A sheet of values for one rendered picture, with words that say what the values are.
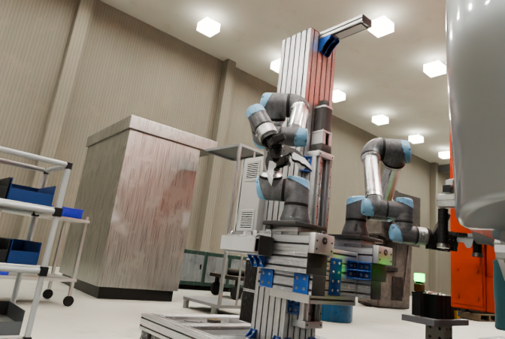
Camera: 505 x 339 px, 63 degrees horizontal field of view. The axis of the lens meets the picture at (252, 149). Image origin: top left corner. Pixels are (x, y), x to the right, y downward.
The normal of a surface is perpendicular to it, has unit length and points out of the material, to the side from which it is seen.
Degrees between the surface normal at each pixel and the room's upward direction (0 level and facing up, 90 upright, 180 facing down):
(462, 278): 90
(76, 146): 90
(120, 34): 90
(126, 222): 90
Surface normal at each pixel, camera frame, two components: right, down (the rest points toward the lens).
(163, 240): 0.62, -0.14
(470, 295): -0.72, -0.26
